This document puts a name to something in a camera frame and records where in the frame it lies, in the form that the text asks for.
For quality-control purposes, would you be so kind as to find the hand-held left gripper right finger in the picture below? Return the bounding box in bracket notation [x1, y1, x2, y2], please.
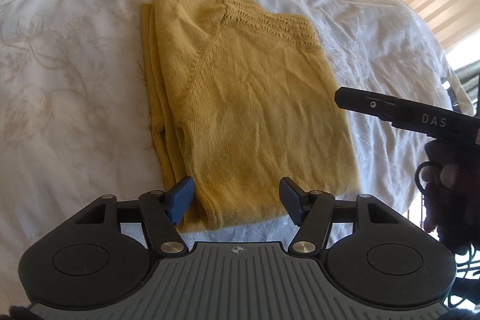
[279, 177, 408, 255]

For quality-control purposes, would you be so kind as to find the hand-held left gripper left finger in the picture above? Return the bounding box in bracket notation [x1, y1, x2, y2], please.
[73, 176, 196, 255]

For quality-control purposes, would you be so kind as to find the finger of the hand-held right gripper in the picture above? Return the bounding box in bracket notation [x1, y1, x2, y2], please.
[334, 86, 395, 126]

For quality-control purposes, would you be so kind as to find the yellow knit sweater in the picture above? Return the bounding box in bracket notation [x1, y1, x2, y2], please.
[140, 0, 362, 235]

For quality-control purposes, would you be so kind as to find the white floral bedspread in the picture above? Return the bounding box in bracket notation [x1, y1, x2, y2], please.
[0, 0, 473, 257]

